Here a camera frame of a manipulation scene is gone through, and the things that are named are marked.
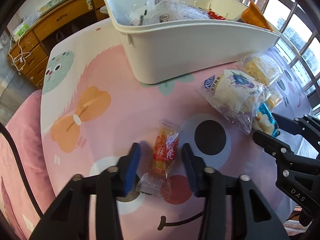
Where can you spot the wooden desk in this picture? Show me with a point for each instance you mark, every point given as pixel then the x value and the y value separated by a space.
pixel 31 52

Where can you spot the clear rice cracker packet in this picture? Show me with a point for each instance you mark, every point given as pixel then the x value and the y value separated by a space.
pixel 261 67

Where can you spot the orange snack packet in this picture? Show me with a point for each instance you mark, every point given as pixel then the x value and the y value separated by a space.
pixel 252 15

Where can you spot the red packet snack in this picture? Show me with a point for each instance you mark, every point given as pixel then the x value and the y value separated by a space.
pixel 214 16

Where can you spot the metal window grille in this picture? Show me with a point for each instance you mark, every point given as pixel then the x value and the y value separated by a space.
pixel 298 44

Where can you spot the blue snack packet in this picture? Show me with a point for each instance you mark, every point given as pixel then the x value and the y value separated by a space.
pixel 264 121

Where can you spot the large clear label packet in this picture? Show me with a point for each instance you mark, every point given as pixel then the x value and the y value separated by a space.
pixel 161 11

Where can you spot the small red orange twist snack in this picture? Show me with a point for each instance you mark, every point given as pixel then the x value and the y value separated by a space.
pixel 155 181

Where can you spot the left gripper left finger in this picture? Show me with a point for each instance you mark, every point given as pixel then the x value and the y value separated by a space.
pixel 68 215

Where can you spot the blueberry bread packet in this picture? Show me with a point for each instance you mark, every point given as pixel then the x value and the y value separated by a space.
pixel 235 95

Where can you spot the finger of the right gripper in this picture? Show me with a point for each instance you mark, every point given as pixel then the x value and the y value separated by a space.
pixel 306 126
pixel 280 150

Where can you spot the white plastic bin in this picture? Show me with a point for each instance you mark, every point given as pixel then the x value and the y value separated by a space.
pixel 167 49

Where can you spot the white label snack packet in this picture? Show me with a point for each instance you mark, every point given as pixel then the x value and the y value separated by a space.
pixel 138 16

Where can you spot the cartoon monster table cloth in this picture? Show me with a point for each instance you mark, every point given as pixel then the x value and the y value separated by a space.
pixel 93 109

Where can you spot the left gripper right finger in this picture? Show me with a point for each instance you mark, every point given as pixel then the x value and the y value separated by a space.
pixel 252 215

